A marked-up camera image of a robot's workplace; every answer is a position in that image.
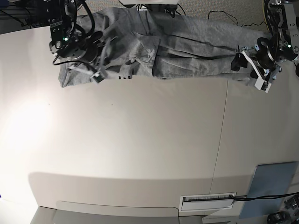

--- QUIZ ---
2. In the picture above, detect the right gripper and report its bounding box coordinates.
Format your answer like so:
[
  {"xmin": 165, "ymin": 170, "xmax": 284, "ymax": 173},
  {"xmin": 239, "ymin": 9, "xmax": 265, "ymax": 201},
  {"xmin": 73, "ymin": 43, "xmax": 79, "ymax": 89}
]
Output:
[{"xmin": 69, "ymin": 36, "xmax": 118, "ymax": 76}]

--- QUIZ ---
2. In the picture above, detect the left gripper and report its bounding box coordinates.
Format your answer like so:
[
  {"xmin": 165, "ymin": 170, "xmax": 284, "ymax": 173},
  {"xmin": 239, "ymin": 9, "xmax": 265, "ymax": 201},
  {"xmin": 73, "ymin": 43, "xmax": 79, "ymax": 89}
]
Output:
[{"xmin": 237, "ymin": 44, "xmax": 282, "ymax": 82}]

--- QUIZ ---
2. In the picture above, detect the grey T-shirt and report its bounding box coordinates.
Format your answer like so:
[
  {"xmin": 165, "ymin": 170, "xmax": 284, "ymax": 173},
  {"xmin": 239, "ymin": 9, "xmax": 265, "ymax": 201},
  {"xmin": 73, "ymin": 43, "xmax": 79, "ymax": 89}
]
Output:
[{"xmin": 57, "ymin": 7, "xmax": 273, "ymax": 88}]

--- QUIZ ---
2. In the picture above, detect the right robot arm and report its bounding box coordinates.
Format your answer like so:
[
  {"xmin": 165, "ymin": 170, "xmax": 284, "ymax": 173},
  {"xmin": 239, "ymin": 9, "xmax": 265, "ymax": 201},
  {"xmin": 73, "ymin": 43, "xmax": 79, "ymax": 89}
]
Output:
[{"xmin": 47, "ymin": 0, "xmax": 117, "ymax": 83}]

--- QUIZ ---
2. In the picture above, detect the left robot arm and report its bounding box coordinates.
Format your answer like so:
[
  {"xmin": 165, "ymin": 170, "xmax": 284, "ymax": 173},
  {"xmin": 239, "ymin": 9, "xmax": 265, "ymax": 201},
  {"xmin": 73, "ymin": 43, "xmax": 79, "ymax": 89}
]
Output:
[{"xmin": 231, "ymin": 0, "xmax": 299, "ymax": 84}]

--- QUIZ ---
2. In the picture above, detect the robot base stand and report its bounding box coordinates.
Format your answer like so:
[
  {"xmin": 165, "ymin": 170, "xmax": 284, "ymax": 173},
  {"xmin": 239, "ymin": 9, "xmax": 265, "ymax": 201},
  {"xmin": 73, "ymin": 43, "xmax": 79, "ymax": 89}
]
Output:
[{"xmin": 119, "ymin": 0, "xmax": 186, "ymax": 18}]

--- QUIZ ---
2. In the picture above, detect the blue-grey mat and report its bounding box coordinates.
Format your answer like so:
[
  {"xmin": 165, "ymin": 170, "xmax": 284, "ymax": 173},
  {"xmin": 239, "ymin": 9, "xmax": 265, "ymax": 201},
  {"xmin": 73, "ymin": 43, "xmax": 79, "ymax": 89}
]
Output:
[{"xmin": 239, "ymin": 161, "xmax": 298, "ymax": 219}]

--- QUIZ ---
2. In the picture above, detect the black device bottom right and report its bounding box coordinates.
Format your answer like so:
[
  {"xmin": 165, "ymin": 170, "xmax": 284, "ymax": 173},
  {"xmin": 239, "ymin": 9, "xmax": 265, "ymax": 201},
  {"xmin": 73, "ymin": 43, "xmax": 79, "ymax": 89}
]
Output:
[{"xmin": 267, "ymin": 211, "xmax": 292, "ymax": 224}]

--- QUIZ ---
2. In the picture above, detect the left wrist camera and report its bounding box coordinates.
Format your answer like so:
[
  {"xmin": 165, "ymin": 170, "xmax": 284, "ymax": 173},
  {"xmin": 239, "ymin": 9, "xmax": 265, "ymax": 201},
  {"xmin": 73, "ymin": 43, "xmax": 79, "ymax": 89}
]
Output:
[{"xmin": 254, "ymin": 77, "xmax": 272, "ymax": 93}]

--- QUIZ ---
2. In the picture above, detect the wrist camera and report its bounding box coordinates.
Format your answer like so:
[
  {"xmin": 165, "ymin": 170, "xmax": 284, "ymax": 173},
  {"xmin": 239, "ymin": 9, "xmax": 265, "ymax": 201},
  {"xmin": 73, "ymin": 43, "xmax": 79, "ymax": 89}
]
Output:
[
  {"xmin": 90, "ymin": 68, "xmax": 108, "ymax": 84},
  {"xmin": 254, "ymin": 77, "xmax": 272, "ymax": 93}
]

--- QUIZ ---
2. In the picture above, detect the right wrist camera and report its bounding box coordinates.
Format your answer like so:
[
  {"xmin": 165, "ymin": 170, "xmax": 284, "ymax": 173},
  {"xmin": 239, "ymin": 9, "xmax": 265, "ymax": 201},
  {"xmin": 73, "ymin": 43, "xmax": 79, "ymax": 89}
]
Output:
[{"xmin": 90, "ymin": 68, "xmax": 108, "ymax": 84}]

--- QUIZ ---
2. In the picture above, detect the yellow cable on floor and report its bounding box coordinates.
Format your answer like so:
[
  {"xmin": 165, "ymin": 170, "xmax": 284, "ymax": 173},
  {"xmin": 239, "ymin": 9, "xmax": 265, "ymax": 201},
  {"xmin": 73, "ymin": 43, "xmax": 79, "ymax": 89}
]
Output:
[{"xmin": 261, "ymin": 0, "xmax": 269, "ymax": 26}]

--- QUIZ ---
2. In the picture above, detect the black cable on table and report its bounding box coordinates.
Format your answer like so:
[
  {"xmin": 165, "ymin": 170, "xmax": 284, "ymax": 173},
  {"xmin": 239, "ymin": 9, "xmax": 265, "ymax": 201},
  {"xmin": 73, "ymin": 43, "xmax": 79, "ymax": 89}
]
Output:
[{"xmin": 229, "ymin": 192, "xmax": 299, "ymax": 202}]

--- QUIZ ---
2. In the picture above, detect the white cable grommet tray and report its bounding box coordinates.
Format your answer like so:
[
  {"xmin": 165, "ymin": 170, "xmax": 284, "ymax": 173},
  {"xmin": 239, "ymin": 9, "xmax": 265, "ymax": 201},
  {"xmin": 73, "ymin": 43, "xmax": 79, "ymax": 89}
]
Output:
[{"xmin": 179, "ymin": 192, "xmax": 236, "ymax": 212}]

